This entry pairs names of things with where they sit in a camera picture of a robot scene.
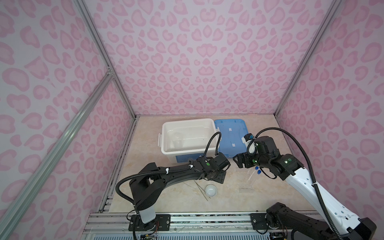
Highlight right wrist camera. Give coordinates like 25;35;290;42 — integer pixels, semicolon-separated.
241;133;255;153

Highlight clear test tube rack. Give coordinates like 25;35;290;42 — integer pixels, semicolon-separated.
238;167;259;194

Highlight white ceramic evaporating dish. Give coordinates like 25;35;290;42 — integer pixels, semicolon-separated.
205;185;218;198

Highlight diagonal aluminium frame bar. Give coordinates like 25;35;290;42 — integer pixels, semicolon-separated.
1;72;114;240

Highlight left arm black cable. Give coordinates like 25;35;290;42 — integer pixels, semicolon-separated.
115;131;223;206

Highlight blue plastic bin lid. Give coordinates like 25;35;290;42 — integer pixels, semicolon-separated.
214;119;249;159

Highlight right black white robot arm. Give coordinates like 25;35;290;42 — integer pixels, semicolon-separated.
233;134;377;240

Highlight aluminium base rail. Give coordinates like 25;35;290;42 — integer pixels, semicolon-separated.
80;211;343;240

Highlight clear glass beaker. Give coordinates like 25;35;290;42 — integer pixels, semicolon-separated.
171;132;184;150

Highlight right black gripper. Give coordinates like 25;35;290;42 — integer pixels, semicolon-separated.
231;150;270;168

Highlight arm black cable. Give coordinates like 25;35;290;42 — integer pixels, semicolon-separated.
115;131;223;206
253;127;344;240

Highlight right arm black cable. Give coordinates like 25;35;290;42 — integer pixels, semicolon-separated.
253;127;344;240

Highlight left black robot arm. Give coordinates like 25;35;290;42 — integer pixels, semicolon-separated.
130;153;231;224

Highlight metal tweezers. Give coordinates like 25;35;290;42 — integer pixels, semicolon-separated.
194;180;209;202

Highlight white plastic storage bin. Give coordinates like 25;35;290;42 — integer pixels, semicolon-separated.
158;119;218;164

